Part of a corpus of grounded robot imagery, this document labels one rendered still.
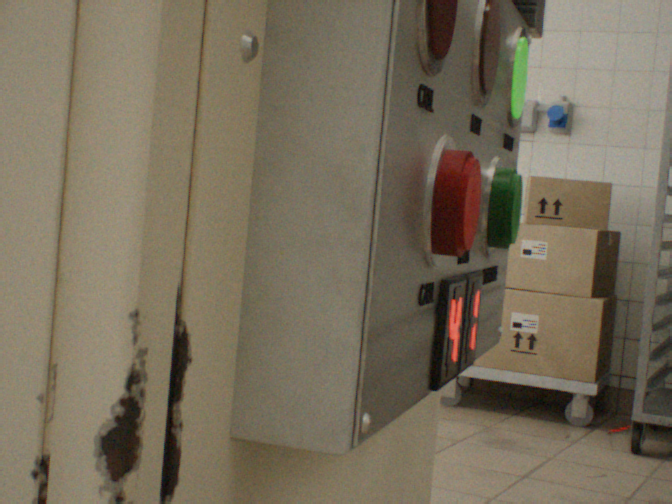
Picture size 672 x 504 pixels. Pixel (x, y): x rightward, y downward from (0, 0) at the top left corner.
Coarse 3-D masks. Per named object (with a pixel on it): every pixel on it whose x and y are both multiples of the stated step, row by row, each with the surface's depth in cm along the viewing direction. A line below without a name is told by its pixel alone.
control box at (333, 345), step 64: (320, 0) 25; (384, 0) 24; (320, 64) 25; (384, 64) 24; (448, 64) 30; (512, 64) 41; (256, 128) 25; (320, 128) 25; (384, 128) 25; (448, 128) 31; (512, 128) 44; (256, 192) 25; (320, 192) 25; (384, 192) 25; (256, 256) 25; (320, 256) 25; (384, 256) 26; (448, 256) 33; (256, 320) 25; (320, 320) 25; (384, 320) 26; (448, 320) 33; (256, 384) 25; (320, 384) 25; (384, 384) 27; (320, 448) 25
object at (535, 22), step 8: (512, 0) 48; (520, 0) 48; (528, 0) 48; (536, 0) 48; (544, 0) 50; (520, 8) 48; (528, 8) 48; (536, 8) 48; (544, 8) 50; (528, 16) 48; (536, 16) 48; (528, 24) 48; (536, 24) 48; (536, 32) 49
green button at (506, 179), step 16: (496, 176) 39; (512, 176) 40; (496, 192) 39; (512, 192) 39; (496, 208) 39; (512, 208) 39; (496, 224) 39; (512, 224) 39; (496, 240) 40; (512, 240) 40
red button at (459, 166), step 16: (448, 160) 30; (464, 160) 30; (448, 176) 30; (464, 176) 30; (480, 176) 31; (448, 192) 29; (464, 192) 30; (480, 192) 32; (448, 208) 29; (464, 208) 29; (448, 224) 30; (464, 224) 30; (448, 240) 30; (464, 240) 30
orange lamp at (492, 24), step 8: (496, 0) 35; (488, 8) 34; (496, 8) 35; (488, 16) 34; (496, 16) 36; (488, 24) 34; (496, 24) 36; (488, 32) 34; (496, 32) 36; (488, 40) 35; (496, 40) 36; (488, 48) 35; (496, 48) 36; (488, 56) 35; (496, 56) 36; (488, 64) 35; (496, 64) 37; (488, 72) 35; (496, 72) 37; (488, 80) 35; (488, 88) 36
